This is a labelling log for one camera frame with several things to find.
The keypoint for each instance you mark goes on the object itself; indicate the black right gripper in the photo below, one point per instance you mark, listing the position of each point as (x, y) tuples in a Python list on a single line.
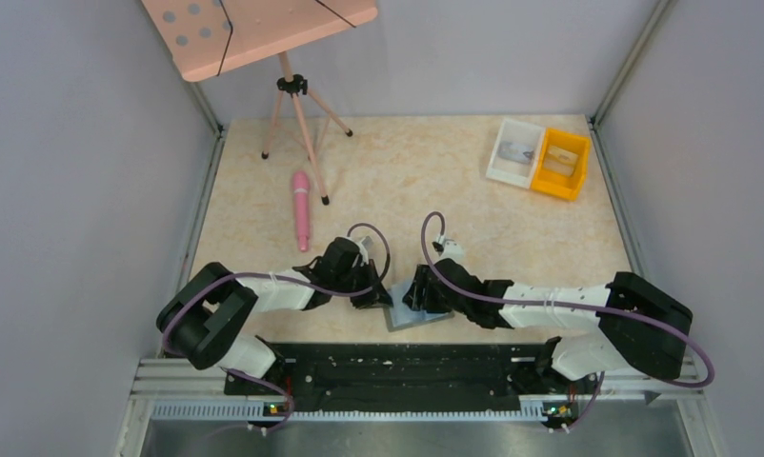
[(420, 294)]

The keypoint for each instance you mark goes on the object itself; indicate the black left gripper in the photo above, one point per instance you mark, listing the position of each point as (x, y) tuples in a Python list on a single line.
[(377, 297)]

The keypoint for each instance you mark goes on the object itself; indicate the grey-green leather card holder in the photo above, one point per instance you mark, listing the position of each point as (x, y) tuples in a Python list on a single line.
[(399, 316)]

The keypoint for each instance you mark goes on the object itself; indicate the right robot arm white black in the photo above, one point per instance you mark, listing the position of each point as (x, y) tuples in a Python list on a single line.
[(599, 328)]

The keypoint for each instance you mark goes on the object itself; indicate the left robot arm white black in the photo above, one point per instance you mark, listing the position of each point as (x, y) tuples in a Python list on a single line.
[(203, 322)]

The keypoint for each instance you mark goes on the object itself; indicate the card in white bin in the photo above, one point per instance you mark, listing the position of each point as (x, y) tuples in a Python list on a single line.
[(515, 152)]

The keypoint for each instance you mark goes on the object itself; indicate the card in yellow bin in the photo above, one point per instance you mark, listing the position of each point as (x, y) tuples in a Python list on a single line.
[(560, 160)]

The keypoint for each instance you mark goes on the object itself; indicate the pink cylindrical bottle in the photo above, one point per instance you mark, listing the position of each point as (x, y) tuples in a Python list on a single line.
[(301, 209)]

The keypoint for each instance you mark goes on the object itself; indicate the white plastic bin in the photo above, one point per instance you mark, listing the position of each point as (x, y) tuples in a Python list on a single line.
[(508, 172)]

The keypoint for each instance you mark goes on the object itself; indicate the yellow plastic bin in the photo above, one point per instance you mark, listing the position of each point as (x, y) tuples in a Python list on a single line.
[(555, 184)]

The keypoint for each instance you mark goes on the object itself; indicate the pink music stand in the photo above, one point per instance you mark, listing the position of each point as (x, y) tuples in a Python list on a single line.
[(208, 38)]

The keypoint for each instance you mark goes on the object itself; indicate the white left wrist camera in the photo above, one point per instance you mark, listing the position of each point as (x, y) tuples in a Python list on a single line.
[(364, 244)]

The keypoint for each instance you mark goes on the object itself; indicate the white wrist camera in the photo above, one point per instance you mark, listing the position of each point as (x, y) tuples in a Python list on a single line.
[(364, 244), (447, 248)]

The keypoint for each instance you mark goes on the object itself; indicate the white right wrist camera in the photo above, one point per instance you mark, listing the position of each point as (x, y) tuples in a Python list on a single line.
[(447, 248)]

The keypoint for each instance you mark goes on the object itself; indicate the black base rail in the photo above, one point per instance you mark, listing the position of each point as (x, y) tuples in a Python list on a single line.
[(415, 377)]

